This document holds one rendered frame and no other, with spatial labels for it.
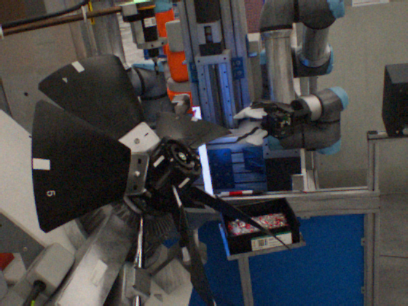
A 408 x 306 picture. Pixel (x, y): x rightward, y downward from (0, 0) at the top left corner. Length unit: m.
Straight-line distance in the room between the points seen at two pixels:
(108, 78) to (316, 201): 0.79
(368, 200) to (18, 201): 1.05
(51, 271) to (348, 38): 2.32
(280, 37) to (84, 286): 0.87
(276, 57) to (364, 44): 1.56
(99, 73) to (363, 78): 2.05
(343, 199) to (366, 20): 1.52
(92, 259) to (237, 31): 1.24
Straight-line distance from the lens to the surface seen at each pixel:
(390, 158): 3.15
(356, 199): 1.56
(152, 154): 1.00
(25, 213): 1.05
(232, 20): 1.92
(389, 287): 2.52
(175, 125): 1.29
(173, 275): 1.13
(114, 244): 0.96
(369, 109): 3.00
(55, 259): 0.90
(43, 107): 0.84
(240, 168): 1.87
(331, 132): 1.39
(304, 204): 1.56
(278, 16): 1.36
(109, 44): 1.74
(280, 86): 1.37
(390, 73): 1.42
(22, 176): 1.12
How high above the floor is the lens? 1.62
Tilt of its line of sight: 23 degrees down
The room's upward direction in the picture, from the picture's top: 9 degrees counter-clockwise
